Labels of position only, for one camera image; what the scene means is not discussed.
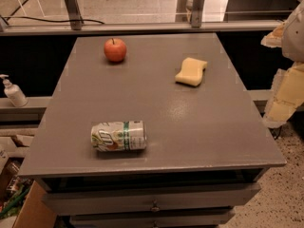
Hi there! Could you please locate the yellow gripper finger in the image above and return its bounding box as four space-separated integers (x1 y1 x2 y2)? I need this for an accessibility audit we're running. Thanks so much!
260 22 286 48
263 62 304 128

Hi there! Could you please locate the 7up soda can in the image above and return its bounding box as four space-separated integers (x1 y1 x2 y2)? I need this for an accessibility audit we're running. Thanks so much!
91 121 147 152

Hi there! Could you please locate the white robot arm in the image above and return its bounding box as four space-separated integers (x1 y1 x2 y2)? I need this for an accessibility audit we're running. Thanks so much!
261 1 304 128

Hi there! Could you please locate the yellow sponge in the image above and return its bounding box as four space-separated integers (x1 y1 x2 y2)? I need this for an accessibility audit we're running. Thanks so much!
175 57 208 86

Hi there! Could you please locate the grey drawer cabinet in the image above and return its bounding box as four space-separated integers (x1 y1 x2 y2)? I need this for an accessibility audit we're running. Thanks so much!
21 33 285 228

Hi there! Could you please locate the red apple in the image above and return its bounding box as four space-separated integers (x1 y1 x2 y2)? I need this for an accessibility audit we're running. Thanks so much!
104 38 126 63

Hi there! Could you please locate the metal railing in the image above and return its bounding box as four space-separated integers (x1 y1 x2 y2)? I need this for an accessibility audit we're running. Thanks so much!
0 0 288 36

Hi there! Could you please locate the white pump bottle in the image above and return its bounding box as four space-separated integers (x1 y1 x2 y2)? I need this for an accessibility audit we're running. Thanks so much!
0 74 28 107

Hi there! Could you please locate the cardboard box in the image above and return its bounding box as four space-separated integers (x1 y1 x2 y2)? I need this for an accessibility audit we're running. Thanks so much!
13 181 57 228

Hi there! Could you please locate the black cable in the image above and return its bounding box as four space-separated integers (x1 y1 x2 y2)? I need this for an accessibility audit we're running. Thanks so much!
0 14 105 26

